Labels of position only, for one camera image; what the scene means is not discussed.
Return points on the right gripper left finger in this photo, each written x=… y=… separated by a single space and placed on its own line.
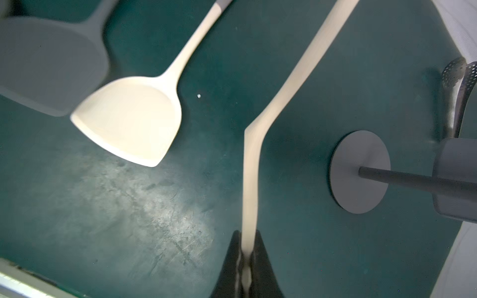
x=229 y=283

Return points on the aluminium front rail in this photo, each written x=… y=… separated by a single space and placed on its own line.
x=18 y=282

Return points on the cream spatula green handle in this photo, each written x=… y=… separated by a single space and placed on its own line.
x=255 y=133

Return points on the cream spatula grey handle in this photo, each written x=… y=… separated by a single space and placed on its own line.
x=137 y=118

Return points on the grey utensil rack stand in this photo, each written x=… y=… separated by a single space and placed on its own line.
x=360 y=173

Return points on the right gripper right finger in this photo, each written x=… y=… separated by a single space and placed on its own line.
x=264 y=282

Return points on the black tongs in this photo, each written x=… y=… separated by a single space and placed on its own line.
x=458 y=81

